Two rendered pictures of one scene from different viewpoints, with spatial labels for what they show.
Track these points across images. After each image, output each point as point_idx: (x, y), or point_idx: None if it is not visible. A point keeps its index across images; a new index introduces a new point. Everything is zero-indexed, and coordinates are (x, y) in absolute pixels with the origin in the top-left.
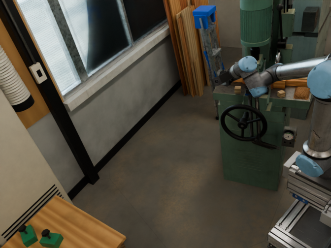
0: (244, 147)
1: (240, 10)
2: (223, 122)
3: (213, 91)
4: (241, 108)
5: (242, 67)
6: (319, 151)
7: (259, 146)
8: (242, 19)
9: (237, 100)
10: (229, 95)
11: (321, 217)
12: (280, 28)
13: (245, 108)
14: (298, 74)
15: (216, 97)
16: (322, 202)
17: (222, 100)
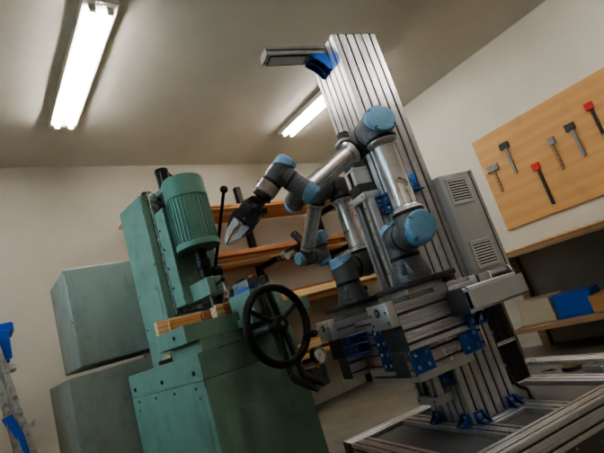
0: (270, 448)
1: (173, 200)
2: (252, 333)
3: (182, 325)
4: (268, 288)
5: (286, 159)
6: (415, 200)
7: (289, 422)
8: (182, 208)
9: (226, 326)
10: (212, 321)
11: (474, 297)
12: (218, 234)
13: (273, 287)
14: (330, 171)
15: (192, 333)
16: (448, 323)
17: (203, 336)
